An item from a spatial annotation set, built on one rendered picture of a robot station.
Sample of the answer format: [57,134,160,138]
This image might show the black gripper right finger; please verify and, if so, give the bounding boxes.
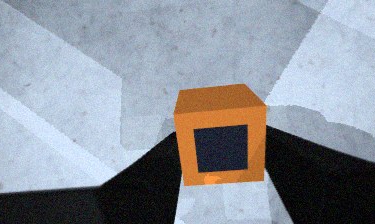
[264,125,375,224]

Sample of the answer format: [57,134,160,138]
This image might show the orange block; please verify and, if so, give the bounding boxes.
[173,83,267,186]

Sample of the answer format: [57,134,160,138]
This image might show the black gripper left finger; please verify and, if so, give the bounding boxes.
[0,132,182,224]

